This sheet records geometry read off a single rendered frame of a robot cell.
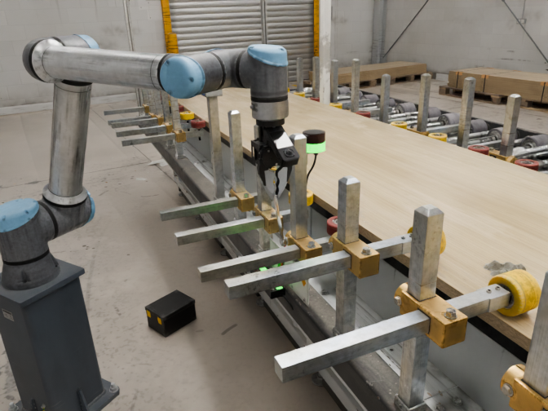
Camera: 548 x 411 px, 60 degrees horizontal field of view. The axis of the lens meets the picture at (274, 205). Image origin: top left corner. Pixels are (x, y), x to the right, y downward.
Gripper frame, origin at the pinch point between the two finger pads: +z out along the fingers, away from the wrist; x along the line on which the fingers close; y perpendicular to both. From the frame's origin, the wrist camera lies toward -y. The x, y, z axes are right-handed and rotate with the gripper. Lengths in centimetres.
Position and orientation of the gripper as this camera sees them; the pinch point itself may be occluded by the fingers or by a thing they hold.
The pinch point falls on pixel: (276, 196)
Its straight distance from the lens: 122.3
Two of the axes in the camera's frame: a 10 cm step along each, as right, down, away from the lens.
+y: -4.1, -3.4, 8.5
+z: 0.3, 9.2, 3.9
